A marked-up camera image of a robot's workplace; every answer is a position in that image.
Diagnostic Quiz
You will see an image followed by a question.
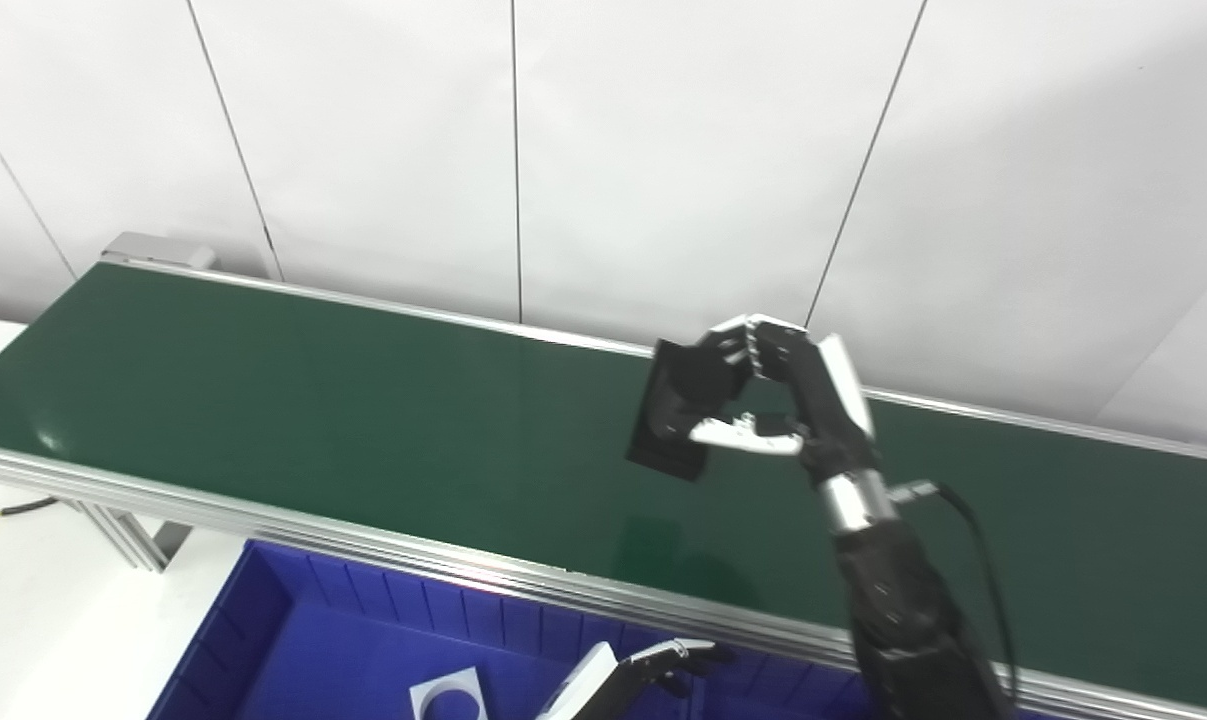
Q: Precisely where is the robot left hand black white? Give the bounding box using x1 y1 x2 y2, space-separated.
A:
535 640 734 720

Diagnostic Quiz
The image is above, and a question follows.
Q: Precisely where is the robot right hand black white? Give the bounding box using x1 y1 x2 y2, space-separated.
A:
689 313 882 489

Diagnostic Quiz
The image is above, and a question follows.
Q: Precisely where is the black cylinder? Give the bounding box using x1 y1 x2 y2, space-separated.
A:
625 340 754 483

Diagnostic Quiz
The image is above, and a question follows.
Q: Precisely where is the green conveyor belt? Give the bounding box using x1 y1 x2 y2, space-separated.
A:
0 262 1207 713
0 255 1207 720

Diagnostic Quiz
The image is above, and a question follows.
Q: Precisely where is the aluminium conveyor leg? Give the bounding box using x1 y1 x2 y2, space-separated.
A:
68 500 194 573

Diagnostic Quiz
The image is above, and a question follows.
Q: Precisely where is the grey conveyor motor housing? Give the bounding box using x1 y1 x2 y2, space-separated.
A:
101 232 216 271

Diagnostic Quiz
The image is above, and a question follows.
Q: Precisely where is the white square plate round hole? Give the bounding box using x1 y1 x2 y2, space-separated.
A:
408 667 489 720

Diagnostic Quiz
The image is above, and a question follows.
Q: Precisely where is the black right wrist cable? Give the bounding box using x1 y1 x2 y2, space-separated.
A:
888 480 1024 701

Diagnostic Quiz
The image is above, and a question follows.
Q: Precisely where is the black yellow cable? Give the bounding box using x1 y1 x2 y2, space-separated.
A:
0 497 59 538

